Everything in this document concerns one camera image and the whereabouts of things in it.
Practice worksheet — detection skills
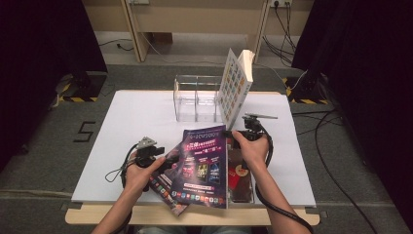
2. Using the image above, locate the black cable with plug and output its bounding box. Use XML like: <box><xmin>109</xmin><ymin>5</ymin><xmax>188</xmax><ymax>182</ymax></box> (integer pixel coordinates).
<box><xmin>96</xmin><ymin>38</ymin><xmax>134</xmax><ymax>52</ymax></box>

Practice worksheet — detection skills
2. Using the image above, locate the black curtain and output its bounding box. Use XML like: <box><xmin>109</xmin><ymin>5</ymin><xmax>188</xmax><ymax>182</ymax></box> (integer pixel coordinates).
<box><xmin>291</xmin><ymin>0</ymin><xmax>413</xmax><ymax>232</ymax></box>
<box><xmin>0</xmin><ymin>0</ymin><xmax>108</xmax><ymax>174</ymax></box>

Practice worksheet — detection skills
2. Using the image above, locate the white book with picture grid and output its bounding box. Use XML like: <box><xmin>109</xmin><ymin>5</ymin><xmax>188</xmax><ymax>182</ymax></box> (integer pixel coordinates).
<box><xmin>217</xmin><ymin>48</ymin><xmax>255</xmax><ymax>131</ymax></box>

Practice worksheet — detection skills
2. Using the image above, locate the person's left hand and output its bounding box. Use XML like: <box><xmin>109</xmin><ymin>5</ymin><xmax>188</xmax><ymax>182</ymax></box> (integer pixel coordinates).
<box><xmin>124</xmin><ymin>155</ymin><xmax>168</xmax><ymax>198</ymax></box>

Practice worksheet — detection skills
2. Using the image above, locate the bundle of black socket cables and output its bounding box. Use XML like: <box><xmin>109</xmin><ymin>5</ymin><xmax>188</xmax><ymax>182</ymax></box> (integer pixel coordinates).
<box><xmin>262</xmin><ymin>1</ymin><xmax>297</xmax><ymax>67</ymax></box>

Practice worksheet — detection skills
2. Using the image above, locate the purple magazine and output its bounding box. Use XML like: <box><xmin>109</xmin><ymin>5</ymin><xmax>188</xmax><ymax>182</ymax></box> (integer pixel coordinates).
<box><xmin>169</xmin><ymin>125</ymin><xmax>229</xmax><ymax>210</ymax></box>
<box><xmin>148</xmin><ymin>142</ymin><xmax>190</xmax><ymax>217</ymax></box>

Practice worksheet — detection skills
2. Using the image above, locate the long black floor cable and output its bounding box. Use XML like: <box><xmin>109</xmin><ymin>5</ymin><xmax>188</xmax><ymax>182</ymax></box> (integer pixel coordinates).
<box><xmin>314</xmin><ymin>110</ymin><xmax>379</xmax><ymax>234</ymax></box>

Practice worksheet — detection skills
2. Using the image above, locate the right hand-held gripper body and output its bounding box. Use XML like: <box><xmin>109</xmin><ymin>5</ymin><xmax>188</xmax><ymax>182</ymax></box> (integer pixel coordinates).
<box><xmin>239</xmin><ymin>112</ymin><xmax>280</xmax><ymax>142</ymax></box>

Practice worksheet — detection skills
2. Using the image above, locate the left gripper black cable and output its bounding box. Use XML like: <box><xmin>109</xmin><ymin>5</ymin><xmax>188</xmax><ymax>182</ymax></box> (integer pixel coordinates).
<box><xmin>110</xmin><ymin>143</ymin><xmax>140</xmax><ymax>234</ymax></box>

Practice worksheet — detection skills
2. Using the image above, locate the black stand base hazard tape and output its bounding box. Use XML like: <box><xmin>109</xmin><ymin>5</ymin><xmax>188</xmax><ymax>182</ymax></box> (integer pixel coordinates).
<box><xmin>282</xmin><ymin>69</ymin><xmax>330</xmax><ymax>105</ymax></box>
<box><xmin>57</xmin><ymin>71</ymin><xmax>107</xmax><ymax>103</ymax></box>

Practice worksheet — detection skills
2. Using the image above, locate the beige wooden desk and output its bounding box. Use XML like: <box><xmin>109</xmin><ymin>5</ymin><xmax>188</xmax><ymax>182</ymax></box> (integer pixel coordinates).
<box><xmin>81</xmin><ymin>0</ymin><xmax>315</xmax><ymax>64</ymax></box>

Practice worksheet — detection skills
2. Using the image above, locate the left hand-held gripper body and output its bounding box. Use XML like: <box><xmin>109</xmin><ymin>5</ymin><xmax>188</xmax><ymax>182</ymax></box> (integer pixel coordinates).
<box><xmin>133</xmin><ymin>136</ymin><xmax>160</xmax><ymax>170</ymax></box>

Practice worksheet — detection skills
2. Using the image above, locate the right gripper thick black cable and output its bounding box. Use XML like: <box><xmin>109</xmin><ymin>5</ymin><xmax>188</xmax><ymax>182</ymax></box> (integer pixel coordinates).
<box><xmin>253</xmin><ymin>124</ymin><xmax>315</xmax><ymax>234</ymax></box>

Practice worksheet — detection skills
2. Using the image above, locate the clear acrylic book rack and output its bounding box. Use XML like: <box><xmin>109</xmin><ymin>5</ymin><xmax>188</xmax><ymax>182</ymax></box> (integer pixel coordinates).
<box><xmin>172</xmin><ymin>75</ymin><xmax>240</xmax><ymax>124</ymax></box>

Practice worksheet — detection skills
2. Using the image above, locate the black magazine with red cards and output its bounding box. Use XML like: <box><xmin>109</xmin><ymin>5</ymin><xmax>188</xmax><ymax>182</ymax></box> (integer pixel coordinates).
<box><xmin>226</xmin><ymin>131</ymin><xmax>255</xmax><ymax>205</ymax></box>

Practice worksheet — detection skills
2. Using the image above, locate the thin grey cord loop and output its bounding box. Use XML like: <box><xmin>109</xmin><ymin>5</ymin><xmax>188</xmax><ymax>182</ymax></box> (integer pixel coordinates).
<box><xmin>104</xmin><ymin>166</ymin><xmax>126</xmax><ymax>183</ymax></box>

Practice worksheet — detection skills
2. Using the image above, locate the person's right hand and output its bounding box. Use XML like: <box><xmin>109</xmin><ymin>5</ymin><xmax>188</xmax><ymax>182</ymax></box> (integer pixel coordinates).
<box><xmin>232</xmin><ymin>131</ymin><xmax>271</xmax><ymax>173</ymax></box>

